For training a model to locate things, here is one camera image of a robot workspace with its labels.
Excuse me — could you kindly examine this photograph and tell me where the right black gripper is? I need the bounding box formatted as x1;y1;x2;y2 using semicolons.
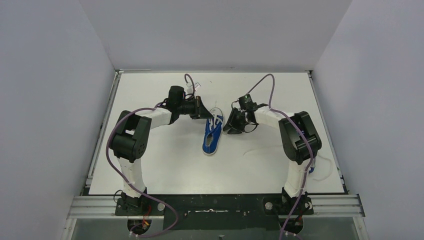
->
223;108;251;135

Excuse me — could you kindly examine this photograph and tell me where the blue sneaker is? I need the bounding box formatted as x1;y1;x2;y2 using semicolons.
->
308;158;316;174
202;118;225;155

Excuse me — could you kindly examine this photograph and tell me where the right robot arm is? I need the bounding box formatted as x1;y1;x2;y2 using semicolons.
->
223;94;322;216

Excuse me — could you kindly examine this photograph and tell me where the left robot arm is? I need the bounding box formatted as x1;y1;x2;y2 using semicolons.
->
105;85;213;216

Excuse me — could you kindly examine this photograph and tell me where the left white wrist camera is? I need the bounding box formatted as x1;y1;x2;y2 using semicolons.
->
186;81;201;94

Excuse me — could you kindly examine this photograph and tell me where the aluminium frame rail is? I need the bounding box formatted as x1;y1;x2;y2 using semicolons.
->
67;194;365;220

